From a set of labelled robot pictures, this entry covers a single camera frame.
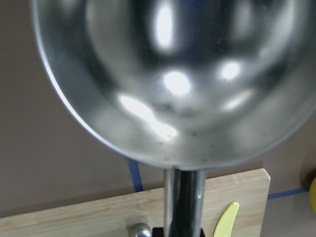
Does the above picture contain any steel ice scoop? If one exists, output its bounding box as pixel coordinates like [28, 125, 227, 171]
[31, 0, 316, 237]

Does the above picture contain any whole yellow lemon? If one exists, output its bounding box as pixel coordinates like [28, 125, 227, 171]
[309, 178, 316, 213]

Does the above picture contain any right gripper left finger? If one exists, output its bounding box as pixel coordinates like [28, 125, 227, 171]
[152, 227, 164, 237]

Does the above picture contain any yellow plastic knife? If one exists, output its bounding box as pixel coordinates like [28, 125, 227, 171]
[213, 202, 239, 237]

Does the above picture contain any steel muddler black tip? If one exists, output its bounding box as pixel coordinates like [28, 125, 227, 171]
[128, 223, 153, 237]

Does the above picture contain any wooden cutting board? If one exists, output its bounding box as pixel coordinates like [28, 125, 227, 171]
[0, 168, 270, 237]

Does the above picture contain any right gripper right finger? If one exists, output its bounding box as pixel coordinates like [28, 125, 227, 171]
[199, 228, 205, 237]

